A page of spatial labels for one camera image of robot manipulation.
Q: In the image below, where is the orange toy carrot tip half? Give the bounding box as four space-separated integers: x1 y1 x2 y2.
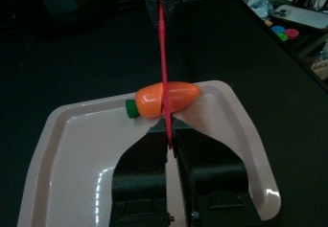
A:
166 80 202 113

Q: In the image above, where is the blue plastic disc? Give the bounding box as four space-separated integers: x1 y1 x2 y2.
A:
270 25 286 35

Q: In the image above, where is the pink plastic disc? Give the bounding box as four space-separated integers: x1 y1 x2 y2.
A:
284 28 301 40

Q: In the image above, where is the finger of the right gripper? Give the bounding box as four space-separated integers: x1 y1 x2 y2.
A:
163 0 179 16
142 0 162 26

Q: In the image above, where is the pink plastic tray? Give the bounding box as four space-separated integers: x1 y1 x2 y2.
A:
16 79 284 227

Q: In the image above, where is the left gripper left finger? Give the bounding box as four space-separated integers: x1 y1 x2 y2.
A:
108 118 169 227

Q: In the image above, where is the orange toy carrot stem half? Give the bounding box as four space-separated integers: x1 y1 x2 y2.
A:
124 82 166 121

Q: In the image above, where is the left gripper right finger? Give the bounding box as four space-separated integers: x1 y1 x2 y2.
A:
171 121 265 227

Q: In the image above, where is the red spatula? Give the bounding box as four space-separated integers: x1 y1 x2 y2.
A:
156 0 175 150

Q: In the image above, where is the white smartphone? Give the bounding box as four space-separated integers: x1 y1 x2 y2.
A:
273 3 328 31

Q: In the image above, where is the crumpled clear plastic wrap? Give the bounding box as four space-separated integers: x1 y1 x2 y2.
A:
235 0 273 18

